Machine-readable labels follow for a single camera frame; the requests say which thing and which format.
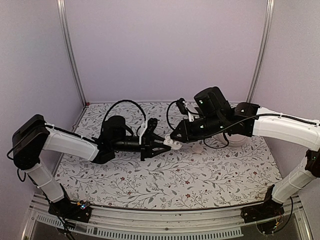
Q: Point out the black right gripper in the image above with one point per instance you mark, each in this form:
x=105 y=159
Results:
x=182 y=127

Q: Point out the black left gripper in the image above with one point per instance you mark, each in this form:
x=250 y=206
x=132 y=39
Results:
x=148 y=143

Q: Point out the white earbud case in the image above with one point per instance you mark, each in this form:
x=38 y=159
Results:
x=173 y=144
x=197 y=149

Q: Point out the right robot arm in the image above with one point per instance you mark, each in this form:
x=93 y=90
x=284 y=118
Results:
x=258 y=121

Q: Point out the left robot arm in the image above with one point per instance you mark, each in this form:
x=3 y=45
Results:
x=37 y=136

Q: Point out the floral patterned table mat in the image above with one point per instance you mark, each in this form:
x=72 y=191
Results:
x=220 y=176

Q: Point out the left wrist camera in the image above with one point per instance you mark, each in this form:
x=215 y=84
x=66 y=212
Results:
x=146 y=127

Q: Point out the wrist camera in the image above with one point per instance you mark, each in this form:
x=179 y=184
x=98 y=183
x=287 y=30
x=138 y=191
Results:
x=146 y=127
x=188 y=109

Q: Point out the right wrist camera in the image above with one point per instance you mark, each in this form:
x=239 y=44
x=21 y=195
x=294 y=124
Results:
x=188 y=109

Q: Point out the front aluminium rail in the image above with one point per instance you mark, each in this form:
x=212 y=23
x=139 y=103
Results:
x=111 y=223

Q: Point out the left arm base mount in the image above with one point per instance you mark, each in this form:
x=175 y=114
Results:
x=65 y=208

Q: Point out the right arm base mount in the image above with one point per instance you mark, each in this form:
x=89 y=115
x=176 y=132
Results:
x=267 y=209

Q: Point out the right aluminium frame post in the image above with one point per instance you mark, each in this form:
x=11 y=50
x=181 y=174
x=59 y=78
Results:
x=267 y=24

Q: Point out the aluminium frame post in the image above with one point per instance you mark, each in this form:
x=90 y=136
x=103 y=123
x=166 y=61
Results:
x=61 y=7
x=267 y=24

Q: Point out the left aluminium frame post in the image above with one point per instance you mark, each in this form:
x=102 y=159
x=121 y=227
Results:
x=61 y=7

